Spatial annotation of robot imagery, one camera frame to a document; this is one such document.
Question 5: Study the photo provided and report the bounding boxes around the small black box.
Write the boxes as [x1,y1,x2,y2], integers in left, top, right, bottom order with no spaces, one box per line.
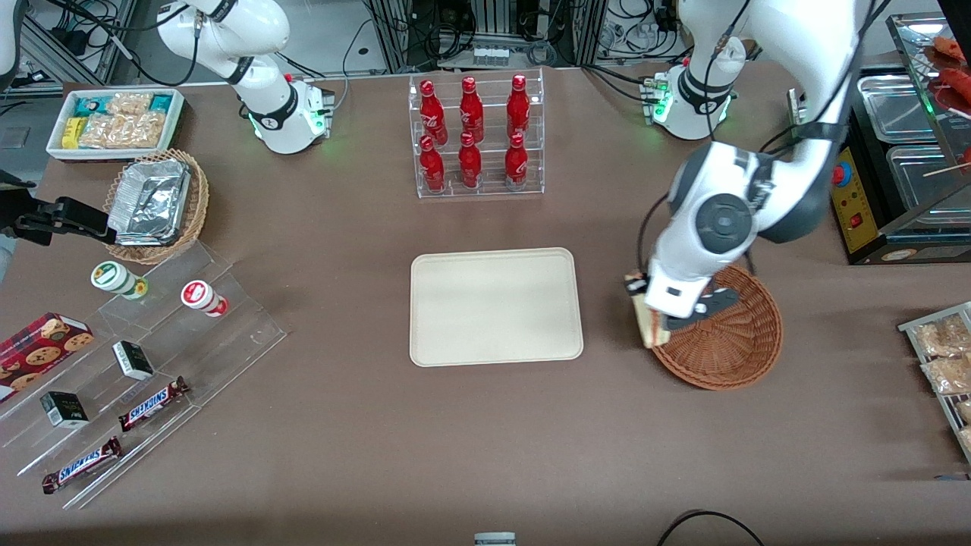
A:
[40,391,90,429]
[112,340,155,381]

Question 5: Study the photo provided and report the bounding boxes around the aluminium foil containers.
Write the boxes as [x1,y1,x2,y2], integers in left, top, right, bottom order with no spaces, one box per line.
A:
[108,159,192,246]

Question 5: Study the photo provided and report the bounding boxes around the red lid cup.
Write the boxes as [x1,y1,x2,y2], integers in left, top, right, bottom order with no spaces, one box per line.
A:
[181,280,229,318]

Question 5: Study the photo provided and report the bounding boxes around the cream plastic tray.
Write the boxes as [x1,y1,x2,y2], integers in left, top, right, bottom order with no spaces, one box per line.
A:
[410,247,584,368]

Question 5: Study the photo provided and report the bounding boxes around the triangular sandwich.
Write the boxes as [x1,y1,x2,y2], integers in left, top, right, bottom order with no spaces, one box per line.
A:
[630,292,670,350]

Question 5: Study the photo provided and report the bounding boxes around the black equipment rack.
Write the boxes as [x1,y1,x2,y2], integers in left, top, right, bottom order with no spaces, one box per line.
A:
[364,0,608,73]

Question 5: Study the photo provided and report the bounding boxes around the black food warmer appliance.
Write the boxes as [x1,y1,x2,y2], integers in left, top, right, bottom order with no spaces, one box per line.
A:
[787,11,971,266]

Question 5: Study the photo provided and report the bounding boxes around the aluminium frame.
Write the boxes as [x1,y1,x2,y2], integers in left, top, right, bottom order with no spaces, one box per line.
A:
[15,0,141,88]

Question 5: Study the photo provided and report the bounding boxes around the metal wire tray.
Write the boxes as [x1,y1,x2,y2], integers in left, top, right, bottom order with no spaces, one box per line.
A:
[898,302,971,463]

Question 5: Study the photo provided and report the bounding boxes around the white rectangular snack bin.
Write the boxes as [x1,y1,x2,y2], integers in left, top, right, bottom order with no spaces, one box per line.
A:
[46,88,187,162]

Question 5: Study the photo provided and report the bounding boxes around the black cable loop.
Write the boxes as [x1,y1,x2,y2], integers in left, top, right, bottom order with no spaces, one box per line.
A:
[656,510,767,546]

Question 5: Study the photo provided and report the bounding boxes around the clear cracker packet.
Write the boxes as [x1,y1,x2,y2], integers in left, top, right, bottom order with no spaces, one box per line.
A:
[106,93,152,117]
[80,113,167,149]

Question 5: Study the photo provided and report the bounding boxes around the steel food pan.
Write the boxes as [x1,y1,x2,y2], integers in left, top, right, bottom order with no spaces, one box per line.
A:
[857,72,949,145]
[886,144,971,217]

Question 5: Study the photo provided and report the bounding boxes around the red cola bottle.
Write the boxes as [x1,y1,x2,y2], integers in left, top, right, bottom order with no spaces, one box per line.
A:
[419,135,446,192]
[420,79,448,146]
[507,74,531,139]
[504,133,529,190]
[458,132,482,189]
[460,76,485,143]

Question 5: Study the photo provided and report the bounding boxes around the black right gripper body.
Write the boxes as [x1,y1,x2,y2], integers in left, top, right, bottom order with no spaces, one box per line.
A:
[14,206,58,245]

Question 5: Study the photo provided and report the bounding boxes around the brown wicker basket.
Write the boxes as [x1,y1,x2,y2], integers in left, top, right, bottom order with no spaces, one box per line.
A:
[651,264,784,391]

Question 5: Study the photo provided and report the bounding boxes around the clear acrylic bottle rack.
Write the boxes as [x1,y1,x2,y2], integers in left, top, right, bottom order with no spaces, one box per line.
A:
[407,67,545,199]

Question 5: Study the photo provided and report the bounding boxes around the clear acrylic stepped shelf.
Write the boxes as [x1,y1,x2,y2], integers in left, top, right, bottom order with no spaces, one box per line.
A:
[0,241,288,510]

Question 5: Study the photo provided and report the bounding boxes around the light wicker basket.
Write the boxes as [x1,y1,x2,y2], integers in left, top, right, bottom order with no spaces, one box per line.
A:
[102,149,210,265]

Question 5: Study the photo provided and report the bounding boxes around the red cookie box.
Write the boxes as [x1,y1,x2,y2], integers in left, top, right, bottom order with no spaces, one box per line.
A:
[0,312,95,403]

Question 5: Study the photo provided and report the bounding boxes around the Snickers bar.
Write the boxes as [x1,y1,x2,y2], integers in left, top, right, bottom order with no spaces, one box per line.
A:
[118,377,190,432]
[42,437,123,494]

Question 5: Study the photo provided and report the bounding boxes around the green lid cup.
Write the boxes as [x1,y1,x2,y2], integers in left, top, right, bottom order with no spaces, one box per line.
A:
[91,261,149,300]

